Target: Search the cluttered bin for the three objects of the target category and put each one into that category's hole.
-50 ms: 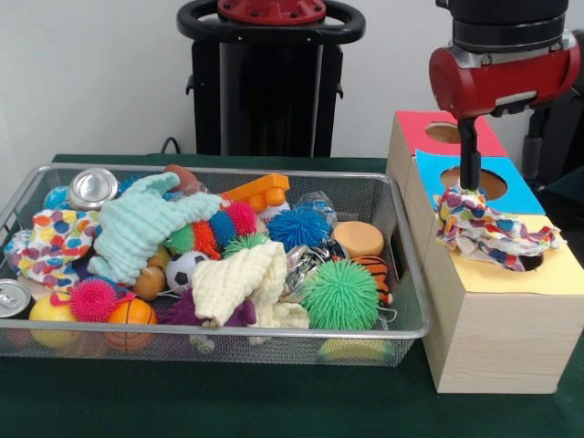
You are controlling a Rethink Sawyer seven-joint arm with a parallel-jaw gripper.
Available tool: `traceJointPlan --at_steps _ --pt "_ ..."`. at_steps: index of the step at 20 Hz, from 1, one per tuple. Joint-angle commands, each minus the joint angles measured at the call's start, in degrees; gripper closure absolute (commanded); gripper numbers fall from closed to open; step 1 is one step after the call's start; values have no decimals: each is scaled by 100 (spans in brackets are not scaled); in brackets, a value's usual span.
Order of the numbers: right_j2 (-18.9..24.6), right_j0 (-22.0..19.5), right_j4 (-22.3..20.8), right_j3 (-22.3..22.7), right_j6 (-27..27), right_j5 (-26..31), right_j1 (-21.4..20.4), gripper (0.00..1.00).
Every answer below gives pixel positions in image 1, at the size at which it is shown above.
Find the clear mesh bin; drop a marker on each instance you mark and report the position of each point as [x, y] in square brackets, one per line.
[406, 265]

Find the small soccer ball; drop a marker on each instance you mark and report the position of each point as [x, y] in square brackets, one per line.
[185, 271]

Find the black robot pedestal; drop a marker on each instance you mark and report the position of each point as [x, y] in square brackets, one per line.
[265, 91]

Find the tan round wooden block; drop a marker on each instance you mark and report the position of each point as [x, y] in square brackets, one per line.
[359, 239]

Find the white patterned cloth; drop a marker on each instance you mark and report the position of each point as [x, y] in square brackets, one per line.
[493, 233]

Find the cream yellow cloth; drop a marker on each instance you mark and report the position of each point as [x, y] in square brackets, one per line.
[233, 278]

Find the pink spiky ball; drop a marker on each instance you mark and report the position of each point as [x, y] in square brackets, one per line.
[93, 300]

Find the silver drink can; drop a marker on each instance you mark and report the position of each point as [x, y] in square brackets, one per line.
[91, 187]

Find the blue spiky ball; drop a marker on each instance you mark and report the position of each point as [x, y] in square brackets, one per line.
[298, 228]

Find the mint green cloth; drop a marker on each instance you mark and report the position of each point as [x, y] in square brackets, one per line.
[137, 233]

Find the polka-dot cloth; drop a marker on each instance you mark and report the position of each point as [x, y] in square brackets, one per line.
[59, 239]

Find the green spiky ball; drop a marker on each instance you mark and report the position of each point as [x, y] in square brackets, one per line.
[340, 294]

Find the orange plastic toy brick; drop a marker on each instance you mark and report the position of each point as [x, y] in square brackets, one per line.
[260, 192]

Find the dark green tablecloth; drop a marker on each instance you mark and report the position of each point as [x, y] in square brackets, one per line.
[228, 401]

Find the wooden box with three holes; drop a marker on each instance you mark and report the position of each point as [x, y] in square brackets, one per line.
[502, 338]

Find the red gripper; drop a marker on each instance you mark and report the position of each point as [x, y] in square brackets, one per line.
[502, 82]

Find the black upright panel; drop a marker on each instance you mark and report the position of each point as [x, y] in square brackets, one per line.
[566, 137]

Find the small orange basketball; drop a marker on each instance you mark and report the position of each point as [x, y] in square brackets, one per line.
[132, 315]

